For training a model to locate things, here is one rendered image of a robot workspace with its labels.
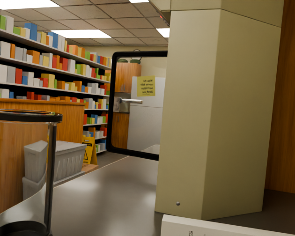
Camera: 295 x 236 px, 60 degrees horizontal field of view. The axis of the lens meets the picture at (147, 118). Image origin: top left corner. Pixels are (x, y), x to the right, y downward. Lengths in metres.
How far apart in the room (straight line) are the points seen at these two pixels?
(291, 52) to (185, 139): 0.53
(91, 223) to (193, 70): 0.39
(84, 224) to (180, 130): 0.28
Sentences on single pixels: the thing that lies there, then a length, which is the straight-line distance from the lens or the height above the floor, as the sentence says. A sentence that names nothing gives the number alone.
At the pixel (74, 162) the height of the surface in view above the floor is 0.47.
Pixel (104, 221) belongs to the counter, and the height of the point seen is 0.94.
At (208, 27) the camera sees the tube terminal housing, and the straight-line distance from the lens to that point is 0.61.
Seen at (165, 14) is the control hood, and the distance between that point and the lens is 0.66.
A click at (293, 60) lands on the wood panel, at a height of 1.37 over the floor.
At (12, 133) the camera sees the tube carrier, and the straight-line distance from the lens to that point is 0.41.
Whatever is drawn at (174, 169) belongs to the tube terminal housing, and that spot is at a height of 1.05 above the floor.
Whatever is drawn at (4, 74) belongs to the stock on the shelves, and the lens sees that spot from 3.54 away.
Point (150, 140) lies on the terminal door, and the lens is 0.96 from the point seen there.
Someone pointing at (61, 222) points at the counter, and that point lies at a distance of 0.59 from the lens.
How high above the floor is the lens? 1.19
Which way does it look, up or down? 3 degrees down
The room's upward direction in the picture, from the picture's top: 5 degrees clockwise
